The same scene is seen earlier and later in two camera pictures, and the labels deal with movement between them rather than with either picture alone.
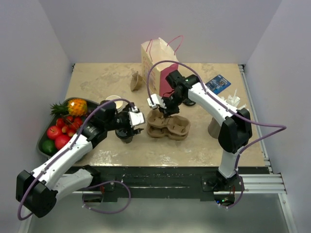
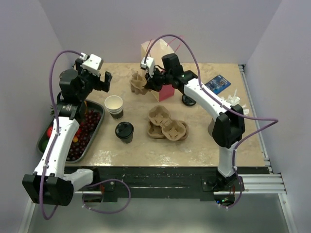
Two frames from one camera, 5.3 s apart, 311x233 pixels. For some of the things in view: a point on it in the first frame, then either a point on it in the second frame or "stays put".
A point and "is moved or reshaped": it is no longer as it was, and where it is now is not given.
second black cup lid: (188, 102) stays put
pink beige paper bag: (158, 59) stays put
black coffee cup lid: (124, 133) stays put
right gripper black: (168, 110) to (151, 83)
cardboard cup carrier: (177, 124) is moved or reshaped
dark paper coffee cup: (127, 140) stays put
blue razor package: (218, 84) stays put
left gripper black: (126, 113) to (101, 85)
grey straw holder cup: (214, 128) stays put
